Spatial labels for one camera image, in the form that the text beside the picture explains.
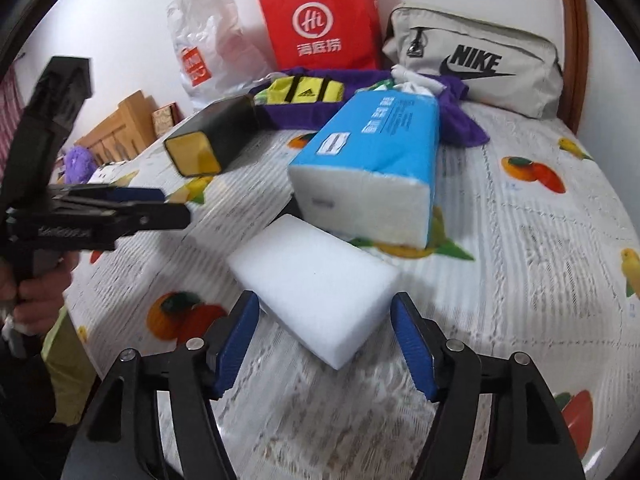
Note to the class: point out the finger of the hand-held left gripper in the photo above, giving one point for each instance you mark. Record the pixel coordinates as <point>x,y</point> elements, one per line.
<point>155,217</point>
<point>135,194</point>

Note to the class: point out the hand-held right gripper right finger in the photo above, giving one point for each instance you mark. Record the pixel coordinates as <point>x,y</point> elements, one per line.
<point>412,345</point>

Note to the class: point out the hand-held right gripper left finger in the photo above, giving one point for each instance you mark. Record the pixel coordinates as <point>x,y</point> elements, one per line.
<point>237,345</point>

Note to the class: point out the white foam block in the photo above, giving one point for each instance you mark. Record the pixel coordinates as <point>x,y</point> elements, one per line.
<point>315,285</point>

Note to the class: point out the person's left forearm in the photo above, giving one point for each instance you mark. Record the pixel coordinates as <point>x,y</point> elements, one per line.
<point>25,390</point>

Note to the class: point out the person's left hand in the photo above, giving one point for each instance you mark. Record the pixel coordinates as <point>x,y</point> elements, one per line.
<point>45,295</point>

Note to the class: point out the white spotted plush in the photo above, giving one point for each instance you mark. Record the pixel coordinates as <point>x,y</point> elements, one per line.
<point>107,172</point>

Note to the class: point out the pink striped curtain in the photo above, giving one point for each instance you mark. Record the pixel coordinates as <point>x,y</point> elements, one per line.
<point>10,105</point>

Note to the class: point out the purple plush toy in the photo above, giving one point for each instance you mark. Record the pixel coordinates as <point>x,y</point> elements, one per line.
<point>79,165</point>

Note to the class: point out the wooden headboard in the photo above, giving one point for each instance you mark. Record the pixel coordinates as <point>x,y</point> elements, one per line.
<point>120,130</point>

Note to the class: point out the small patterned box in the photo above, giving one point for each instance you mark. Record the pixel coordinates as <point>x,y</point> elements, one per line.
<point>166,119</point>

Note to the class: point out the dark box with yellow end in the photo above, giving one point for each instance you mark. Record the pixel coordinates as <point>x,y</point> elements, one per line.
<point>220,130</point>

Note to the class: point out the fruit printed bedsheet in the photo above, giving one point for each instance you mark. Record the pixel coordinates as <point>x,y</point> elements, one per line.
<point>525,260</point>

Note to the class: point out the yellow-green garment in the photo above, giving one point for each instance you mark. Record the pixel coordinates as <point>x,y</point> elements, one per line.
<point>67,365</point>

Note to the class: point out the white plastic bag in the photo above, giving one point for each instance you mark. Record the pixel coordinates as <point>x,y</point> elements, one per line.
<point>215,40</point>

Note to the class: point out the purple cloth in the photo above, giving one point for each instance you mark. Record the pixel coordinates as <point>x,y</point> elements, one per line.
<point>310,115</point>

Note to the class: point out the blue tissue pack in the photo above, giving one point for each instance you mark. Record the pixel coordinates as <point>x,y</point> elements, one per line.
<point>370,160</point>

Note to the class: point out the yellow and black pouch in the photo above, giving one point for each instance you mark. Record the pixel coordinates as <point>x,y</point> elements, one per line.
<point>305,90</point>

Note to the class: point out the red paper bag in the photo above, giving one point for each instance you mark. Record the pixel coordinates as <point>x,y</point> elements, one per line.
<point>320,20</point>

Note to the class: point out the grey zip pouch bag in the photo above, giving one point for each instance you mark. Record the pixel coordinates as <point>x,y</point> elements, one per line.
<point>475,75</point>

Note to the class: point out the brown wooden bed frame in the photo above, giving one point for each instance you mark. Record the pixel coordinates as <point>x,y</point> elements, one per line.
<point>575,35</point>

